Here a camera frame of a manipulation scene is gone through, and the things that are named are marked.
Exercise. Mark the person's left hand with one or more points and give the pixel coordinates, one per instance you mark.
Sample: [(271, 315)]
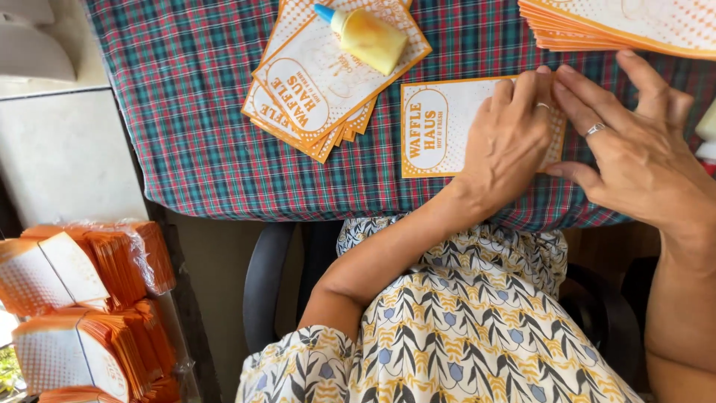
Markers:
[(506, 145)]

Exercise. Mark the person's right hand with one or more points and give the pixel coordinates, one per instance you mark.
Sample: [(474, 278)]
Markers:
[(649, 162)]

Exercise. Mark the person's left fingers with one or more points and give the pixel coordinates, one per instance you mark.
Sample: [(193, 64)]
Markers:
[(526, 92)]

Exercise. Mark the orange white paper bag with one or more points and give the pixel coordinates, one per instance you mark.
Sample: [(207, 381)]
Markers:
[(436, 128)]

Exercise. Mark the stack of flat orange sheets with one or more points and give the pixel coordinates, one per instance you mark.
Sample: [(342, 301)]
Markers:
[(604, 22)]

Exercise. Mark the yellow glue bottle blue cap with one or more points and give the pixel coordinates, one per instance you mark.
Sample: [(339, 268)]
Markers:
[(372, 39)]

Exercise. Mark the glue bottle red cap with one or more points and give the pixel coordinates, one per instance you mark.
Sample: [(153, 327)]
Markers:
[(707, 137)]

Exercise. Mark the pile of finished paper bags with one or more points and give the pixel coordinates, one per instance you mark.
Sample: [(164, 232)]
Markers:
[(313, 89)]

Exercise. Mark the person's floral patterned dress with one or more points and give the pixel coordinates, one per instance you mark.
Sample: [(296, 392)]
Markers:
[(464, 336)]

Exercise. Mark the black office chair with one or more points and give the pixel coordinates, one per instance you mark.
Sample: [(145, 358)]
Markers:
[(267, 280)]

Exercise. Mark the green red plaid tablecloth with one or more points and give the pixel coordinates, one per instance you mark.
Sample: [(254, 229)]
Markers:
[(201, 123)]

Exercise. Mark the wrapped bundle of orange bags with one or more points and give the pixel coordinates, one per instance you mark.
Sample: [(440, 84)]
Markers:
[(84, 347), (112, 394), (95, 263)]

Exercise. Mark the white plastic furniture piece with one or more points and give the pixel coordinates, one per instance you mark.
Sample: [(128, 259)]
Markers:
[(31, 45)]

